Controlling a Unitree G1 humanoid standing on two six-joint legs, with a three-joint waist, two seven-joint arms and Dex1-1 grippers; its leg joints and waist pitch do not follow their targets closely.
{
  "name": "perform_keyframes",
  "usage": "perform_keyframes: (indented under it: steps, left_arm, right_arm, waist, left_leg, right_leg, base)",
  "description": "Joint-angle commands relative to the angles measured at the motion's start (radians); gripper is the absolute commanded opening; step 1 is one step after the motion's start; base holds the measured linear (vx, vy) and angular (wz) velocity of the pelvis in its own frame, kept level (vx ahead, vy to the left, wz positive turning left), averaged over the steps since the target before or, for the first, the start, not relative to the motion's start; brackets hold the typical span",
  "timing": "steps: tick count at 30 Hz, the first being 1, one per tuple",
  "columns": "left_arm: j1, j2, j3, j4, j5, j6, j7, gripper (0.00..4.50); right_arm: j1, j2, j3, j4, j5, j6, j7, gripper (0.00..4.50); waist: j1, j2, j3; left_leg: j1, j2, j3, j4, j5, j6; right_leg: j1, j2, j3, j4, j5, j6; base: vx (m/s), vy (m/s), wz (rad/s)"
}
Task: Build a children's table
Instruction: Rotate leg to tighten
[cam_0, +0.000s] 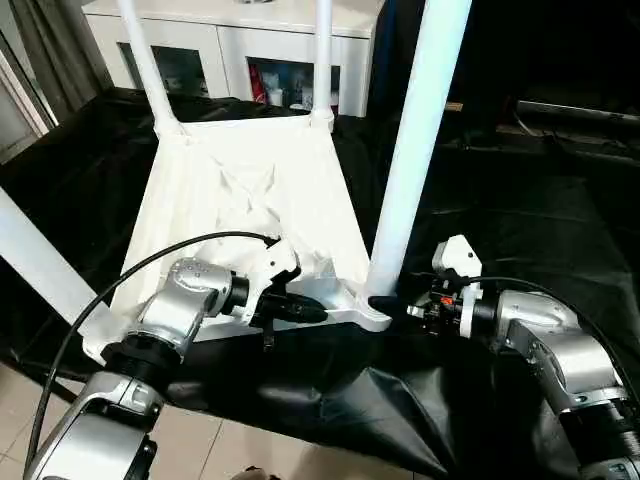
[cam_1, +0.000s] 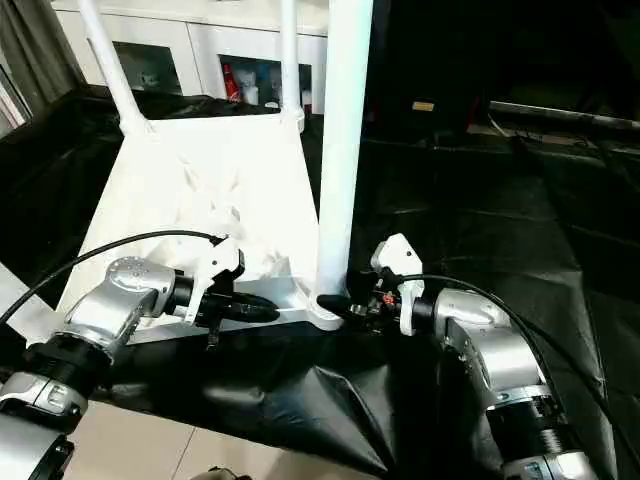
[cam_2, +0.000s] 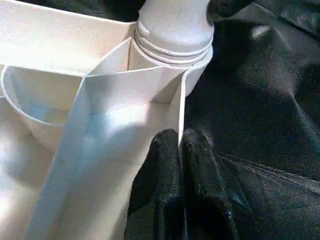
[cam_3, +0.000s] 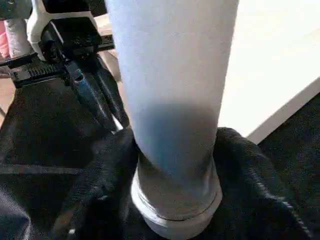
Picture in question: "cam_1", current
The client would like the black table mat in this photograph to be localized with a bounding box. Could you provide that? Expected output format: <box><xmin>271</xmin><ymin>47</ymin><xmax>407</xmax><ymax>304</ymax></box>
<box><xmin>0</xmin><ymin>85</ymin><xmax>640</xmax><ymax>479</ymax></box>

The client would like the grey curtain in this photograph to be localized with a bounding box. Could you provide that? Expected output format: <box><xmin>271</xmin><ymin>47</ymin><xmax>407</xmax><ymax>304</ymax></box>
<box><xmin>0</xmin><ymin>0</ymin><xmax>89</xmax><ymax>113</ymax></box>

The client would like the red bottle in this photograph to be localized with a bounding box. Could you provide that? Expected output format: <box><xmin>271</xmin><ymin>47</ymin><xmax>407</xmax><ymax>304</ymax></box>
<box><xmin>223</xmin><ymin>64</ymin><xmax>240</xmax><ymax>101</ymax></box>

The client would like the white plastic table top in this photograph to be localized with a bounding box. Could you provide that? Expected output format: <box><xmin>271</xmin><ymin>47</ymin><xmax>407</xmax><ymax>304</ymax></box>
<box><xmin>55</xmin><ymin>110</ymin><xmax>353</xmax><ymax>346</ymax></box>

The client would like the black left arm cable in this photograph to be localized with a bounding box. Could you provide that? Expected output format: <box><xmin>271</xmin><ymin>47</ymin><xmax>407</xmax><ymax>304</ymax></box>
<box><xmin>0</xmin><ymin>230</ymin><xmax>227</xmax><ymax>326</ymax></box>

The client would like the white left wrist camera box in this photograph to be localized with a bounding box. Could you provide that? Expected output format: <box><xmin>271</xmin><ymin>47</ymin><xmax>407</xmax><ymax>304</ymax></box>
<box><xmin>183</xmin><ymin>236</ymin><xmax>247</xmax><ymax>323</ymax></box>

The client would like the white glass-door cabinet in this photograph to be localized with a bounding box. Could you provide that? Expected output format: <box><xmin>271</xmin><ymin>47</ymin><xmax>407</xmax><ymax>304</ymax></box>
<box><xmin>50</xmin><ymin>0</ymin><xmax>331</xmax><ymax>116</ymax></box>

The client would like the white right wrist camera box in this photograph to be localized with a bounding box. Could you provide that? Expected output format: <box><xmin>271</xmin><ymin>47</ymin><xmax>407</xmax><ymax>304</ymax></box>
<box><xmin>370</xmin><ymin>234</ymin><xmax>426</xmax><ymax>338</ymax></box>

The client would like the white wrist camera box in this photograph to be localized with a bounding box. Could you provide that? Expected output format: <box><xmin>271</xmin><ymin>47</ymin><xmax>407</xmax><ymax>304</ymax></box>
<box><xmin>370</xmin><ymin>234</ymin><xmax>426</xmax><ymax>338</ymax></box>
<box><xmin>183</xmin><ymin>236</ymin><xmax>247</xmax><ymax>323</ymax></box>

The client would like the black fabric backdrop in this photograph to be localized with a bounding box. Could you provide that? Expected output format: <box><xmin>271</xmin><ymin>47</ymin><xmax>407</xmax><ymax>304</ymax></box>
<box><xmin>365</xmin><ymin>0</ymin><xmax>640</xmax><ymax>121</ymax></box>

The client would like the silver metal rod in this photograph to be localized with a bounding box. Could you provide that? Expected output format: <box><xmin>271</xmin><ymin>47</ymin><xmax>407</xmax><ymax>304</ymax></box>
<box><xmin>488</xmin><ymin>100</ymin><xmax>640</xmax><ymax>131</ymax></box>

